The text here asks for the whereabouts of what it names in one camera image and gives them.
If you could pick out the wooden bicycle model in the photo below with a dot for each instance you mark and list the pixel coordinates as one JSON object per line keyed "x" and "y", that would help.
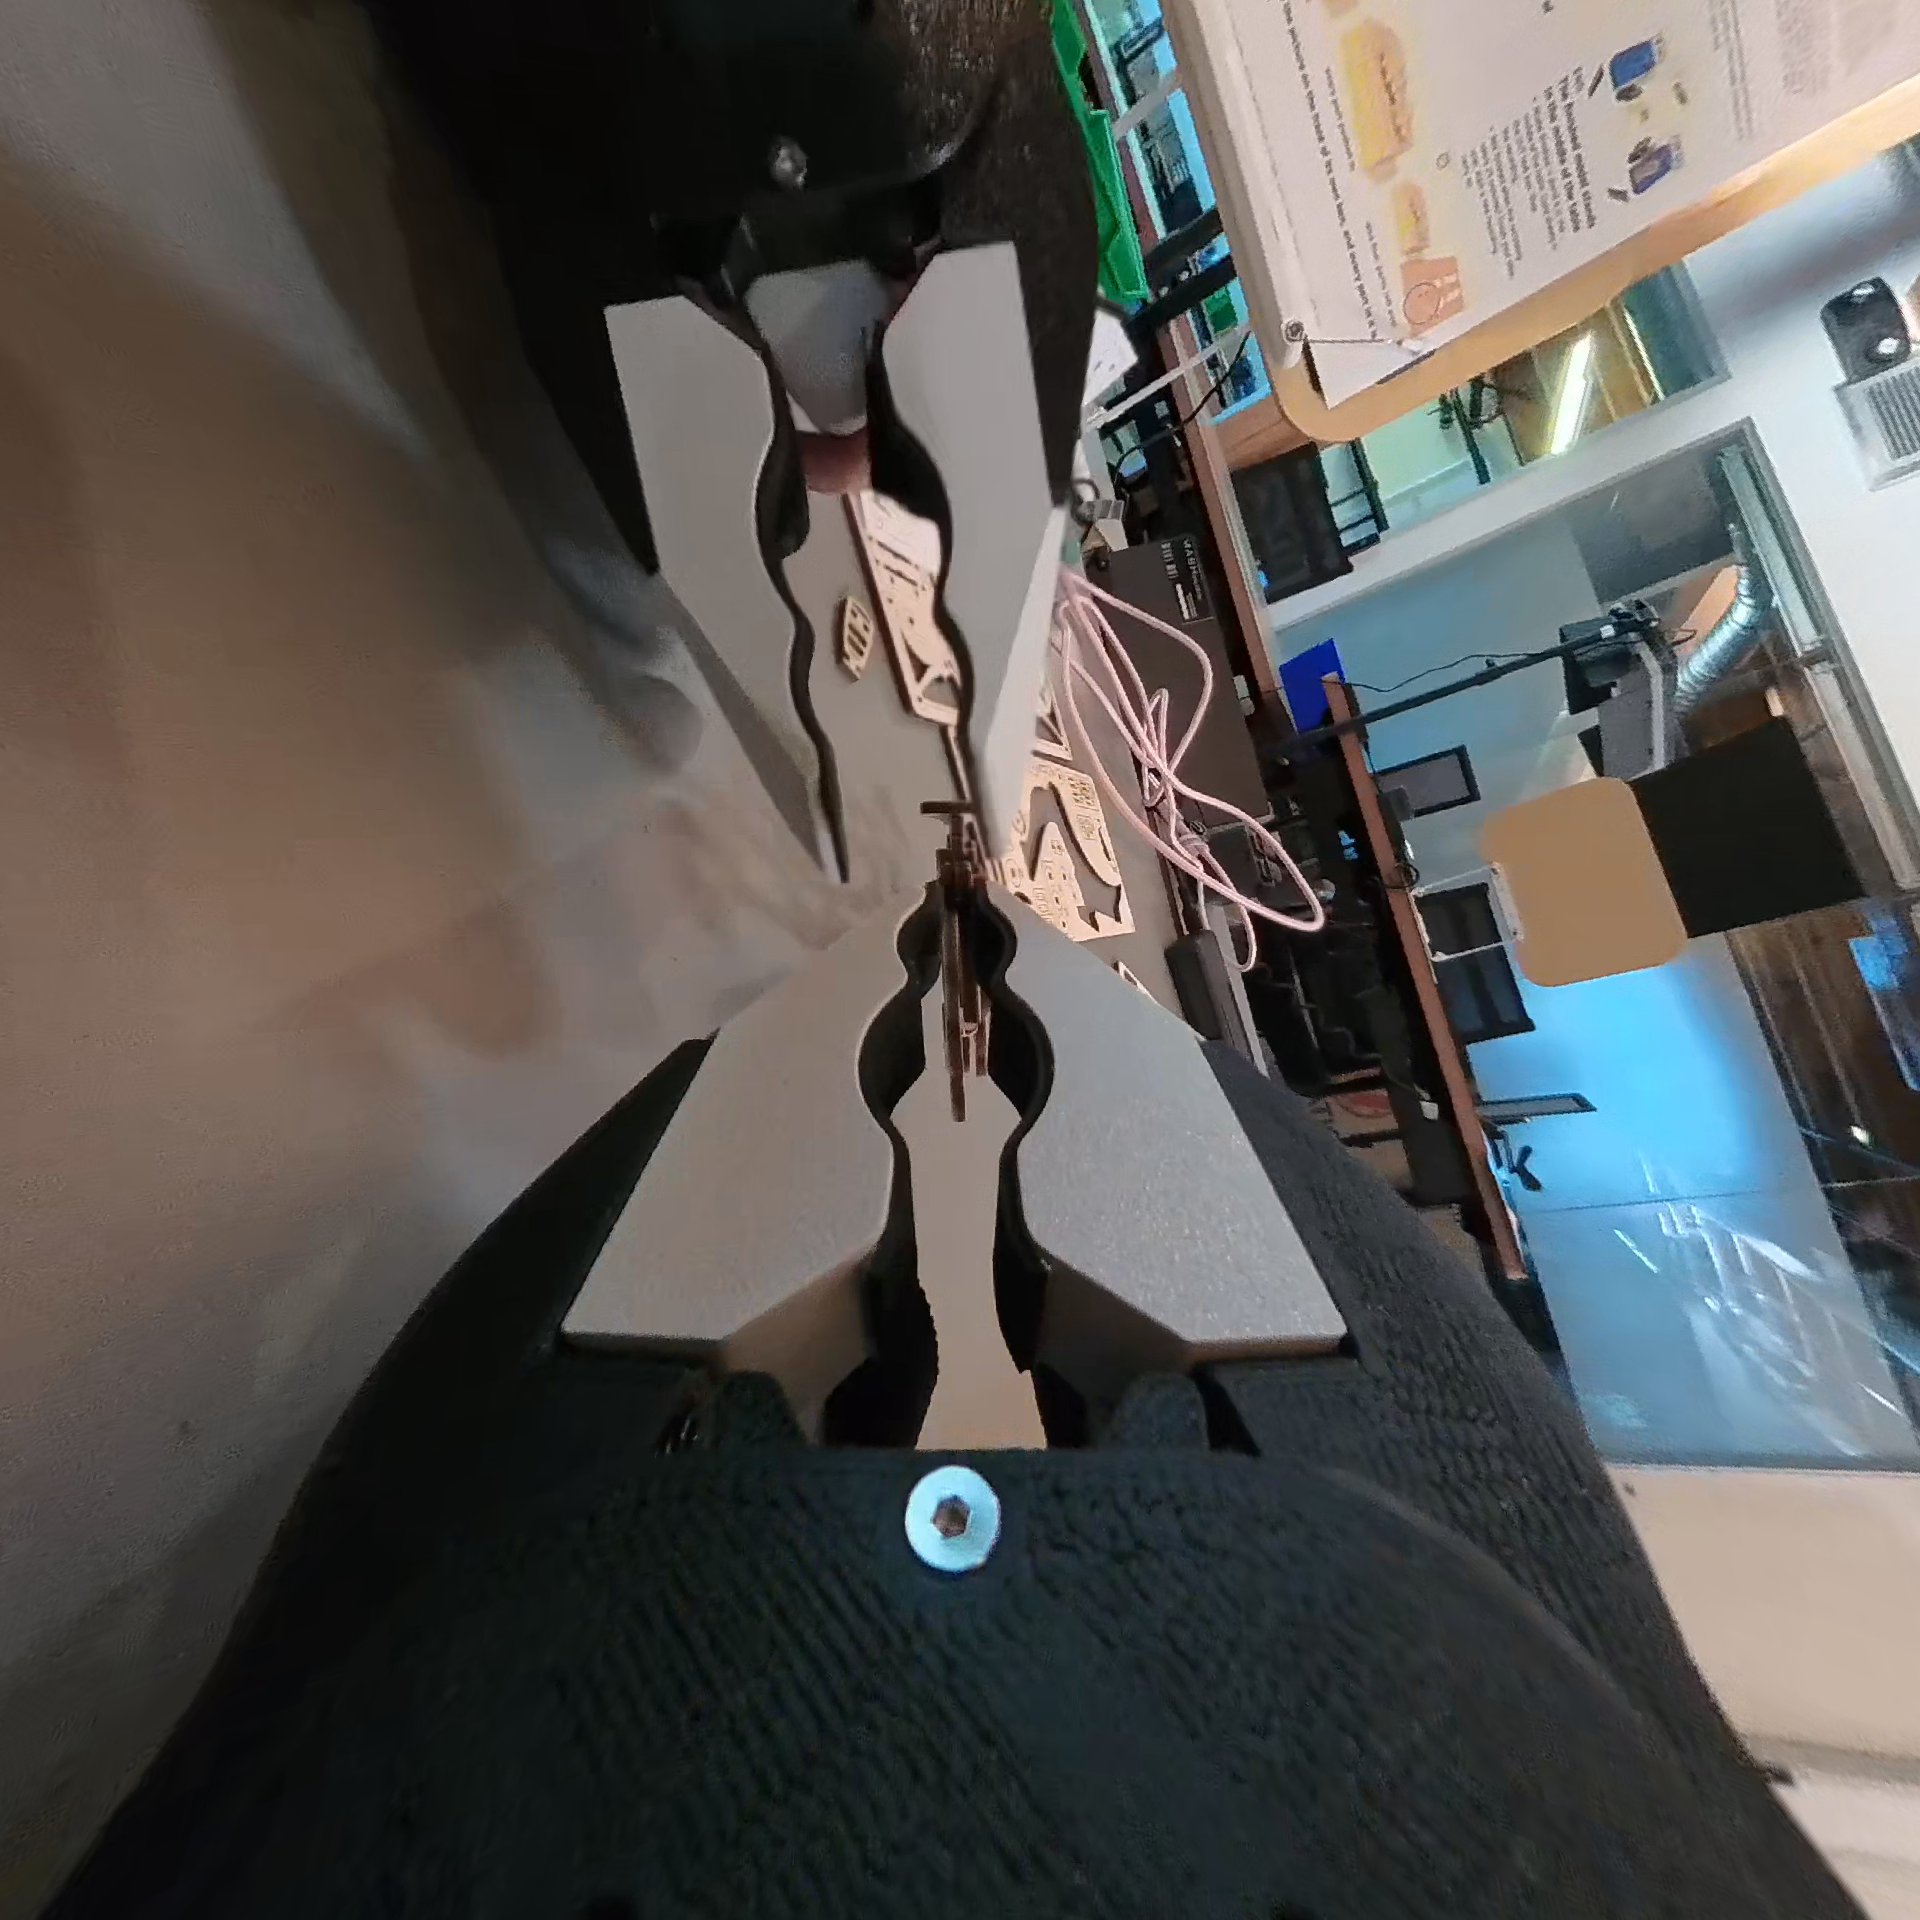
{"x": 960, "y": 991}

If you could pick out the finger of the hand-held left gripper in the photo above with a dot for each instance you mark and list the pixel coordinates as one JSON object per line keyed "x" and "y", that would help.
{"x": 697, "y": 495}
{"x": 992, "y": 453}

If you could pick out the green storage bins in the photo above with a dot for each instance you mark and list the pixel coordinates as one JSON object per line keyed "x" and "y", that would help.
{"x": 1118, "y": 227}

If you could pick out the black device box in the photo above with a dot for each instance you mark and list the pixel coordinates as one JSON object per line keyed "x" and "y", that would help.
{"x": 1200, "y": 600}

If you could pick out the person's left hand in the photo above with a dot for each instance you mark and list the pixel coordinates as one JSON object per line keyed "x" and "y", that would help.
{"x": 836, "y": 463}

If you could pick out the white wall vent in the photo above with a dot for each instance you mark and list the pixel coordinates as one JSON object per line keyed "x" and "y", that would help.
{"x": 1893, "y": 429}

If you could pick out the tan rounded board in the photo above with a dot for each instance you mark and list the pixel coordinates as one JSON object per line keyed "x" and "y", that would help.
{"x": 1583, "y": 885}

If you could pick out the silver ventilation duct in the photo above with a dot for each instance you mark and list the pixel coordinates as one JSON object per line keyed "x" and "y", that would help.
{"x": 1727, "y": 644}

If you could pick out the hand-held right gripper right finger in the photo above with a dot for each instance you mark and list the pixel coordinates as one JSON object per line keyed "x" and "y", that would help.
{"x": 1170, "y": 1200}

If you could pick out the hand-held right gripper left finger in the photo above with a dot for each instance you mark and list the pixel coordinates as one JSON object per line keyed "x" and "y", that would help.
{"x": 750, "y": 1187}

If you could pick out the wooden notice board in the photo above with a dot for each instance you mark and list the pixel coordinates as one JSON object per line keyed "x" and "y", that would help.
{"x": 1727, "y": 203}

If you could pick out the black mesh crate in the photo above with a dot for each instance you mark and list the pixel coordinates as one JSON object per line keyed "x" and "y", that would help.
{"x": 1290, "y": 516}

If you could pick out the blue panel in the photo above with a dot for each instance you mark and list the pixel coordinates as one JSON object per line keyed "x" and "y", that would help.
{"x": 1312, "y": 686}

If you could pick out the small oval wooden part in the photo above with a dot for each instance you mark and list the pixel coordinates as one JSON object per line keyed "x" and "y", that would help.
{"x": 858, "y": 637}

